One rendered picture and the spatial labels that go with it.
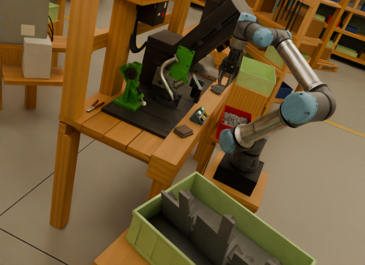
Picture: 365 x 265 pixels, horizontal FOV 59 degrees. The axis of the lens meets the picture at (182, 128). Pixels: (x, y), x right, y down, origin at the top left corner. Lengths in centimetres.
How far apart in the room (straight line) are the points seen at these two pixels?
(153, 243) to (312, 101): 77
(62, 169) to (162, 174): 65
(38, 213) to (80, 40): 133
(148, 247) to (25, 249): 117
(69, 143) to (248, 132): 100
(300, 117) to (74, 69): 107
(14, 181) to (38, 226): 46
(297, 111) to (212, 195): 56
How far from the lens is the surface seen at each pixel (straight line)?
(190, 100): 230
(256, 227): 147
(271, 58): 475
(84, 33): 161
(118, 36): 196
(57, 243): 234
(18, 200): 260
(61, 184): 212
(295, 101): 125
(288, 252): 147
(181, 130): 184
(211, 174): 173
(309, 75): 143
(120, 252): 135
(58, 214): 231
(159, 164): 165
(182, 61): 210
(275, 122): 134
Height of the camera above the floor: 187
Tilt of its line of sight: 30 degrees down
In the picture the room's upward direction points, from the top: 18 degrees clockwise
